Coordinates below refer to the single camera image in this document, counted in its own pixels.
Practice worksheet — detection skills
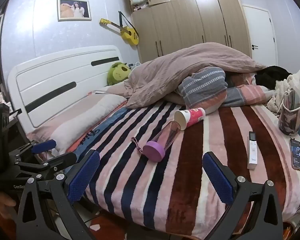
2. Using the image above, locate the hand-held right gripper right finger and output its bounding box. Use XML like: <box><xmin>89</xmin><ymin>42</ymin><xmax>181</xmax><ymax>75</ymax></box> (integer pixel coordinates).
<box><xmin>202</xmin><ymin>151</ymin><xmax>283</xmax><ymax>240</ymax></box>

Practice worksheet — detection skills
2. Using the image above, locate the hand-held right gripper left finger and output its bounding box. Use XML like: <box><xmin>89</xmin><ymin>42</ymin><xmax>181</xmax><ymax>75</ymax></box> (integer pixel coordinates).
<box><xmin>16</xmin><ymin>150</ymin><xmax>101</xmax><ymax>240</ymax></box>

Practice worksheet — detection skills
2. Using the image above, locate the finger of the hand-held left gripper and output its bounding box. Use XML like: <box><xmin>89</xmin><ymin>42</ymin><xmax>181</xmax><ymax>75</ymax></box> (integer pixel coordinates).
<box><xmin>14</xmin><ymin>152</ymin><xmax>77</xmax><ymax>180</ymax></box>
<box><xmin>8</xmin><ymin>139</ymin><xmax>57</xmax><ymax>161</ymax></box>

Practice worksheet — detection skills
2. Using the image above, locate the white and pink paper cup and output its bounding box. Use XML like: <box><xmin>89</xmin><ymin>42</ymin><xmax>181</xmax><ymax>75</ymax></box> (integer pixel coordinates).
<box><xmin>174</xmin><ymin>107</ymin><xmax>206</xmax><ymax>131</ymax></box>

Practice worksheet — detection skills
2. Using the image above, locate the person's left hand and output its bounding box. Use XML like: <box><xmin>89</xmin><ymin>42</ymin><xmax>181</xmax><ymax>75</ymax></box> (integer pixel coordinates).
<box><xmin>0</xmin><ymin>192</ymin><xmax>17</xmax><ymax>222</ymax></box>

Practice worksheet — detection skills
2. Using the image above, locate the striped plush blanket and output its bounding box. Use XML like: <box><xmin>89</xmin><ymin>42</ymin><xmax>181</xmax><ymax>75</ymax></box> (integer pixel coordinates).
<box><xmin>65</xmin><ymin>99</ymin><xmax>300</xmax><ymax>233</ymax></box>

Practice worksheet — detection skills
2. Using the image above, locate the pink pillow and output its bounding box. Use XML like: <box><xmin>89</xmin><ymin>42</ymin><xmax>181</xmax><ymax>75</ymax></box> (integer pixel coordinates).
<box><xmin>26</xmin><ymin>90</ymin><xmax>115</xmax><ymax>144</ymax></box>

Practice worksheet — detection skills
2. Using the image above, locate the white remote control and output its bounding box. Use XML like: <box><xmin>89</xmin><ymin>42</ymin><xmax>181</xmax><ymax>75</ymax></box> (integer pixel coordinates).
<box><xmin>247</xmin><ymin>131</ymin><xmax>258</xmax><ymax>170</ymax></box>

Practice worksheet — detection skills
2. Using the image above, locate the long white pillow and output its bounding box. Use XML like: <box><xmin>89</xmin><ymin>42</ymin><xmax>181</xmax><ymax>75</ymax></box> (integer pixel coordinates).
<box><xmin>49</xmin><ymin>94</ymin><xmax>127</xmax><ymax>156</ymax></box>

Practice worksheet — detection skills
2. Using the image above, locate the clear bottle with purple lid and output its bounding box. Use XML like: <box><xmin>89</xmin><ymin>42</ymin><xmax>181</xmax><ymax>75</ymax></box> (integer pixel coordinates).
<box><xmin>131</xmin><ymin>120</ymin><xmax>182</xmax><ymax>162</ymax></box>

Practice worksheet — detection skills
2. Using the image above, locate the white bed headboard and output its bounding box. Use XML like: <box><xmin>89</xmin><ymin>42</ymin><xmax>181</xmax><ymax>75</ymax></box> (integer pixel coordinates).
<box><xmin>7</xmin><ymin>45</ymin><xmax>127</xmax><ymax>131</ymax></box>

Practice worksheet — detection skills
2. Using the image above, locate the smartphone in clear case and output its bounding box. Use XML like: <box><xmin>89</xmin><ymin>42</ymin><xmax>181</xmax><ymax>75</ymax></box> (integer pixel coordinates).
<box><xmin>289</xmin><ymin>138</ymin><xmax>300</xmax><ymax>172</ymax></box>

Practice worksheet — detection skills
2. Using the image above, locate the pink and grey plaid quilt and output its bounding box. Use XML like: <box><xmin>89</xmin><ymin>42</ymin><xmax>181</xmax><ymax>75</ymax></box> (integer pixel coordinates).
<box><xmin>204</xmin><ymin>84</ymin><xmax>276</xmax><ymax>115</ymax></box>

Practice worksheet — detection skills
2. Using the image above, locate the grey striped pillow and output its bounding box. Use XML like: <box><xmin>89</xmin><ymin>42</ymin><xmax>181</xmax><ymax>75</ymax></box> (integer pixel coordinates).
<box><xmin>177</xmin><ymin>66</ymin><xmax>228</xmax><ymax>108</ymax></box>

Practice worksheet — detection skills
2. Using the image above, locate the printed paper bag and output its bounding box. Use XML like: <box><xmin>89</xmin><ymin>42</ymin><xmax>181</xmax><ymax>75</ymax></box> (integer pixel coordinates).
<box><xmin>278</xmin><ymin>87</ymin><xmax>300</xmax><ymax>136</ymax></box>

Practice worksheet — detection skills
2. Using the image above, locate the green plush toy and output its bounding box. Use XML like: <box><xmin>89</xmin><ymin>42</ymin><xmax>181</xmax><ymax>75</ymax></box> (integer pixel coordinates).
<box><xmin>107</xmin><ymin>62</ymin><xmax>133</xmax><ymax>85</ymax></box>

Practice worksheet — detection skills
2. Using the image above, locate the black cloth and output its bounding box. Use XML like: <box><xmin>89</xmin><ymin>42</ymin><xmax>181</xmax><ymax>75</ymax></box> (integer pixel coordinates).
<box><xmin>254</xmin><ymin>65</ymin><xmax>293</xmax><ymax>91</ymax></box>

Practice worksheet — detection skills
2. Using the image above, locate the dusty pink duvet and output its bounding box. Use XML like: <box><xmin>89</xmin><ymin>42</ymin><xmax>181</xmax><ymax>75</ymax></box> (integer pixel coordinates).
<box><xmin>124</xmin><ymin>41</ymin><xmax>266</xmax><ymax>109</ymax></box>

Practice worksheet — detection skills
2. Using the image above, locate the yellow guitar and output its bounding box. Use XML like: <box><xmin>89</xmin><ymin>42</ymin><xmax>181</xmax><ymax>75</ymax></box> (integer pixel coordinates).
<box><xmin>99</xmin><ymin>11</ymin><xmax>140</xmax><ymax>46</ymax></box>

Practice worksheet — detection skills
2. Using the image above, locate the white door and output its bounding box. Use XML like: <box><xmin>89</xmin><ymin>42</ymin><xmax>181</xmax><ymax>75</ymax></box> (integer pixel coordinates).
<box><xmin>242</xmin><ymin>4</ymin><xmax>278</xmax><ymax>66</ymax></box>

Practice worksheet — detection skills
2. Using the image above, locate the wooden wardrobe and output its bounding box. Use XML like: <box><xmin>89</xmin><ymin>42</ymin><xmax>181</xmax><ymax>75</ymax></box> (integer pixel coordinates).
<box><xmin>127</xmin><ymin>0</ymin><xmax>253</xmax><ymax>61</ymax></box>

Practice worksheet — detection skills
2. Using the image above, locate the framed wall photo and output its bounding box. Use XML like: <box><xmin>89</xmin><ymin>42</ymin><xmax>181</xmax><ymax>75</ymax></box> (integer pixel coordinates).
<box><xmin>57</xmin><ymin>0</ymin><xmax>92</xmax><ymax>22</ymax></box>

